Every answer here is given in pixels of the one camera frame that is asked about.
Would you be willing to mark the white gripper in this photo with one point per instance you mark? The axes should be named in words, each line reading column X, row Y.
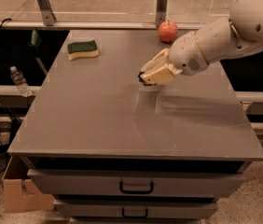
column 186, row 56

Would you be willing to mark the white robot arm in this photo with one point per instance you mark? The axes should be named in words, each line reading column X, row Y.
column 238, row 35

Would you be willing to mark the red apple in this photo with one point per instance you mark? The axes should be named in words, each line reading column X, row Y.
column 168, row 31

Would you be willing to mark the green yellow sponge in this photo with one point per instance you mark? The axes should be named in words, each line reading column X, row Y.
column 85, row 49

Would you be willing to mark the clear plastic water bottle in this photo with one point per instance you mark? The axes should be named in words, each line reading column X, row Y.
column 20, row 81

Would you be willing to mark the grey top drawer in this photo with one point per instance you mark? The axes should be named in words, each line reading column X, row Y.
column 125, row 183

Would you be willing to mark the grey drawer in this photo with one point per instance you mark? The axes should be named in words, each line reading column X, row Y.
column 125, row 183
column 134, row 209

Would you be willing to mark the grey middle drawer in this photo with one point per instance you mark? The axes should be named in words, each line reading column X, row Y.
column 134, row 209

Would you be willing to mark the brown cardboard box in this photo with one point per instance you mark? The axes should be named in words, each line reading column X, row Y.
column 20, row 193

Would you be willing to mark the middle metal bracket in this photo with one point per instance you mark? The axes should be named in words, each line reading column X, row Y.
column 161, row 11

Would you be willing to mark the metal bracket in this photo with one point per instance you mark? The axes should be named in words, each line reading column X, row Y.
column 47, row 14
column 161, row 11

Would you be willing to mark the left metal bracket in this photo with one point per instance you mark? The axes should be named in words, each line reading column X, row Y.
column 47, row 14

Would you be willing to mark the green handled tool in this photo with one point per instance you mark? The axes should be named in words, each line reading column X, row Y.
column 34, row 45

